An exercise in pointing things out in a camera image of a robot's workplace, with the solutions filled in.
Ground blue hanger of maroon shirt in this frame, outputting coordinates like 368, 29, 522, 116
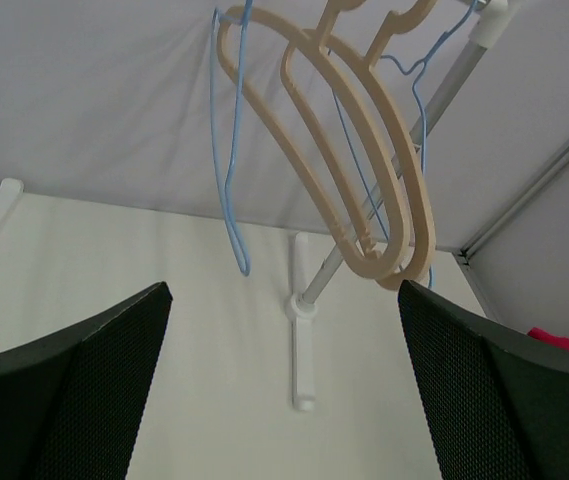
209, 0, 253, 277

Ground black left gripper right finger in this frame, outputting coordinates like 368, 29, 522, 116
398, 281, 569, 479

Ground beige hanger of green shirt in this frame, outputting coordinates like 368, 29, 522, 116
281, 1, 435, 290

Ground pink t-shirt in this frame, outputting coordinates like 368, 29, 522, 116
527, 327, 569, 351

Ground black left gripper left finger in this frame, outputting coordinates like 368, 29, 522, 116
0, 282, 172, 479

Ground beige hanger of pink shirt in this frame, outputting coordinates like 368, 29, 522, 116
216, 0, 413, 281

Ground white metal clothes rack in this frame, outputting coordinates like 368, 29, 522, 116
0, 0, 513, 414

